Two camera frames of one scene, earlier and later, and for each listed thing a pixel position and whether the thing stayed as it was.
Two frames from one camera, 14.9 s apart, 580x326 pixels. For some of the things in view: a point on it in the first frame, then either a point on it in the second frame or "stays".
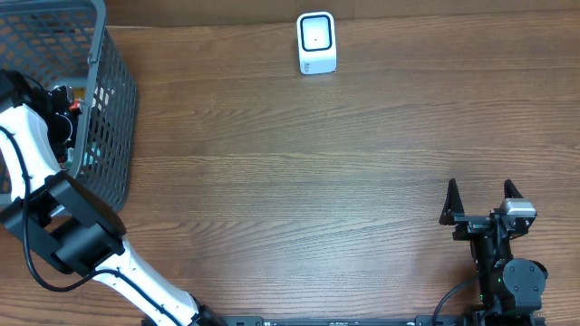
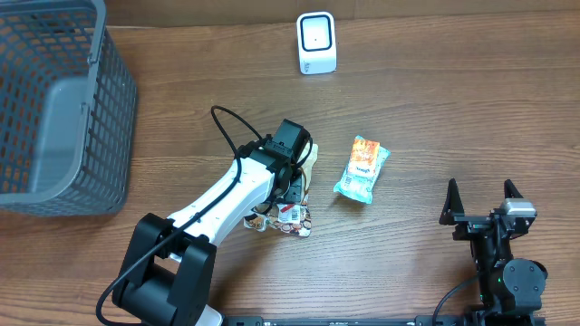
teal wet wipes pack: x=102 y=99 to x=365 y=164
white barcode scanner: x=316 y=43 stays
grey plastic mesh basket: x=67 y=43 stays
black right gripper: x=480 y=218 stays
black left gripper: x=58 y=105 to x=293 y=189
